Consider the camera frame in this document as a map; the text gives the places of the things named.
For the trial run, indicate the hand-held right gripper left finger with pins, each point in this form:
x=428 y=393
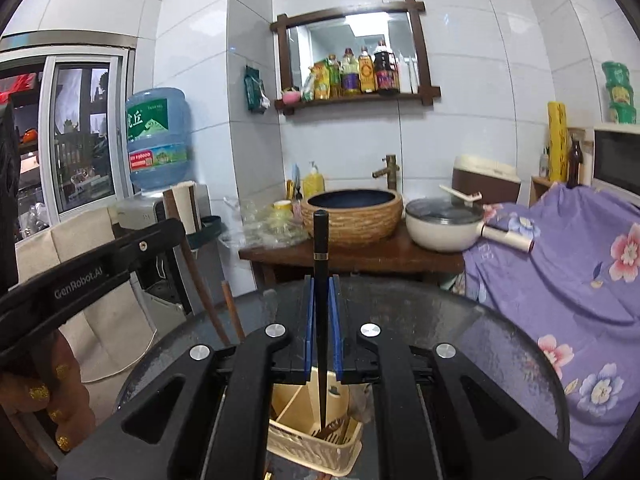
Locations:
x=310 y=330

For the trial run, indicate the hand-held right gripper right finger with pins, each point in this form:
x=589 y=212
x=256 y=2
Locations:
x=336 y=330

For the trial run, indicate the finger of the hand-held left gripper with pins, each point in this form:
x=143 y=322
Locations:
x=160 y=240

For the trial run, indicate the black chopstick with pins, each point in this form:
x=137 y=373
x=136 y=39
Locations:
x=321 y=260

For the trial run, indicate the cream plastic utensil holder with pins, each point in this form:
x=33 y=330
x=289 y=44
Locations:
x=310 y=450

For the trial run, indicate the person's left hand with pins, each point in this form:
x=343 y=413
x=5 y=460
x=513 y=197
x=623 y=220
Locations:
x=50 y=390

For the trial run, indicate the beige cloth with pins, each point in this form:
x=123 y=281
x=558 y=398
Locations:
x=100 y=270

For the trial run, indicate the grey water dispenser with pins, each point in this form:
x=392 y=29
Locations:
x=150 y=270

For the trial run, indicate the wooden sink counter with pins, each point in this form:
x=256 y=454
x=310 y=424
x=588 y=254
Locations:
x=375 y=257

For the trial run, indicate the clear plastic bags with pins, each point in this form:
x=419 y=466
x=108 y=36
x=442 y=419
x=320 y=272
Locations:
x=260 y=230

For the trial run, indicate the blue water jug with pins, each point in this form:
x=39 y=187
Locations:
x=157 y=135

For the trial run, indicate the woven pattern sink basin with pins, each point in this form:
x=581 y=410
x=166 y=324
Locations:
x=360 y=222

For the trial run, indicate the yellow cup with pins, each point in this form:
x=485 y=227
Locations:
x=282 y=210

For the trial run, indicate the sliding glass door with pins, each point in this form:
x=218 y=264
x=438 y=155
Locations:
x=80 y=135

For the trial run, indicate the white pot with glass lid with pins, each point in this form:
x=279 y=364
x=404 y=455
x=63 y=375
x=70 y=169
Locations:
x=440 y=232

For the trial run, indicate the wooden display shelf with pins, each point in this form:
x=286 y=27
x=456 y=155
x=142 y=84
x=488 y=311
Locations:
x=25 y=150

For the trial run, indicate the yellow soap pump bottle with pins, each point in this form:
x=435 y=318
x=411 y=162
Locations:
x=313 y=185

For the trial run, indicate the round glass table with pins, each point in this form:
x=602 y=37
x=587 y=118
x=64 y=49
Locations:
x=500 y=340

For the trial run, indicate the bronze bamboo faucet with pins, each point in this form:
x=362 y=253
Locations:
x=390 y=172

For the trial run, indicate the green hanging packet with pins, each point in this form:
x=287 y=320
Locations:
x=256 y=90

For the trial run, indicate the pink bowl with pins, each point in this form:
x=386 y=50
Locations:
x=290 y=96

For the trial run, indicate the white lint roller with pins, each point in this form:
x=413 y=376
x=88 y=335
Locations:
x=510 y=239

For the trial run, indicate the brown and white rice cooker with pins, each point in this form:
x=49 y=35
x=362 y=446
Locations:
x=490 y=180

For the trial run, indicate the purple floral cloth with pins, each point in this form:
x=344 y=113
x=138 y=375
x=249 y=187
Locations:
x=550 y=300

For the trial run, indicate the yellow seasoning packet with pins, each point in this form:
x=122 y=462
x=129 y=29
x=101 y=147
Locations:
x=319 y=82

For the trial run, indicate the green bottle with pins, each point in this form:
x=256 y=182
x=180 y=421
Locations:
x=334 y=77

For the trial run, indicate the amber sauce bottle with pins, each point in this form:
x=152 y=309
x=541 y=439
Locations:
x=367 y=72

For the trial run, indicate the dark soy sauce bottle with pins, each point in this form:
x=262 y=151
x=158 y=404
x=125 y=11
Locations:
x=386 y=72

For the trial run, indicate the white squeeze bottle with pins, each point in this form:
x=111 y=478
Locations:
x=405 y=75
x=414 y=77

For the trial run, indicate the small clear bottle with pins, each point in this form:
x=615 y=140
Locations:
x=544 y=165

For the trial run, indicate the yellow wrap roll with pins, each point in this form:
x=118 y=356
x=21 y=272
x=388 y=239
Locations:
x=557 y=145

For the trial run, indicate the brown glass bottle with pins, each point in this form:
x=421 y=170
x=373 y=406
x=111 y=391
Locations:
x=575 y=167

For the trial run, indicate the wooden framed mirror shelf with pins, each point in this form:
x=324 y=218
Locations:
x=350 y=10

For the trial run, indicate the white microwave oven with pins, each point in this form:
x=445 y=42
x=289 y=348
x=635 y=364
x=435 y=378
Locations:
x=617 y=160

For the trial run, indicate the stack of green cups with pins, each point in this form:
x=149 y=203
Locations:
x=620 y=95

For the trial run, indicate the teal wall holder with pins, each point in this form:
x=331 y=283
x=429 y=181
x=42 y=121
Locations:
x=210 y=227

